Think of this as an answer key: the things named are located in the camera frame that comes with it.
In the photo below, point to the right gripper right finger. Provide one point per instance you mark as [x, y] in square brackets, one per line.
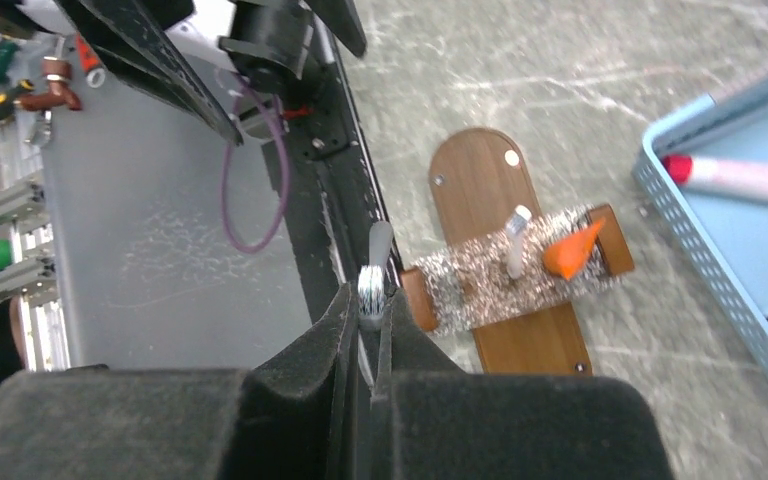
[433, 420]

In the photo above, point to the blue plastic basket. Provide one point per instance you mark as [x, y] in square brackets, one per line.
[725, 236]

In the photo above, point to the aluminium extrusion frame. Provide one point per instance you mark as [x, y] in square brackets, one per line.
[31, 278]

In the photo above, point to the brown copper pipe fitting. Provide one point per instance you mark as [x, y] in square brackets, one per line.
[58, 76]

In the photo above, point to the black base frame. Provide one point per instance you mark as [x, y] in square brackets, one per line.
[334, 196]

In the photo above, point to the brown oval wooden tray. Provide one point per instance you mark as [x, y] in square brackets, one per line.
[477, 177]

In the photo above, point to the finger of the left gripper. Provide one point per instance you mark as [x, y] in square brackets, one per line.
[342, 19]
[130, 37]

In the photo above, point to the grey toothbrush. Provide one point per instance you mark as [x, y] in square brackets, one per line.
[371, 287]

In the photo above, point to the orange toothpaste tube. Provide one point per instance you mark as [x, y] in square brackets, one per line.
[569, 256]

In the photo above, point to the clear acrylic toothbrush holder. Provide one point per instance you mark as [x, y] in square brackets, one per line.
[530, 265]

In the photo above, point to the white red toothpaste tube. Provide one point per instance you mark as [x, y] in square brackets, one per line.
[740, 179]

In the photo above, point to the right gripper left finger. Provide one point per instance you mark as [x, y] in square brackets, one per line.
[293, 417]

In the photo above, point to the white toothbrush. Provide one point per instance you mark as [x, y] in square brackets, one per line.
[515, 229]

